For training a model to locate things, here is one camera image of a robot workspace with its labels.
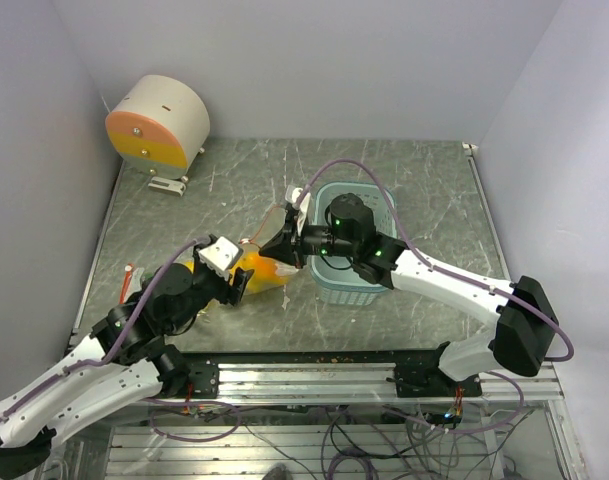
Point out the clear zip bag orange zipper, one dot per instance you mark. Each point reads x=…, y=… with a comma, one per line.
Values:
x=131, y=281

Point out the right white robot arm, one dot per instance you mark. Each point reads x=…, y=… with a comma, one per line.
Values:
x=518, y=317

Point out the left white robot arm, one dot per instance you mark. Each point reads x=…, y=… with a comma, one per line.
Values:
x=124, y=359

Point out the round cream drawer box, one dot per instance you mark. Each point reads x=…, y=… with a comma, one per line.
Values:
x=159, y=127

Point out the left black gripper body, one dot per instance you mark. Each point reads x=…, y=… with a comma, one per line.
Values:
x=207, y=284

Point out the small white bracket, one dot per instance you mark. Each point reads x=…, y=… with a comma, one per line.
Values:
x=167, y=186

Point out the orange toy mango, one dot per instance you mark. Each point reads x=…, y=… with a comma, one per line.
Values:
x=265, y=275

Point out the light blue plastic basket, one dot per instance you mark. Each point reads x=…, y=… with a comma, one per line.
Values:
x=337, y=283

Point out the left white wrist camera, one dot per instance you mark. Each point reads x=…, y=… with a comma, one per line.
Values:
x=221, y=256

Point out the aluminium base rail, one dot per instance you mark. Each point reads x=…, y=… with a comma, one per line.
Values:
x=320, y=383

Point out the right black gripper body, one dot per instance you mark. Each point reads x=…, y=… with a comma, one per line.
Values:
x=314, y=239

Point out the white corner clip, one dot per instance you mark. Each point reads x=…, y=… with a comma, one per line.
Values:
x=470, y=149

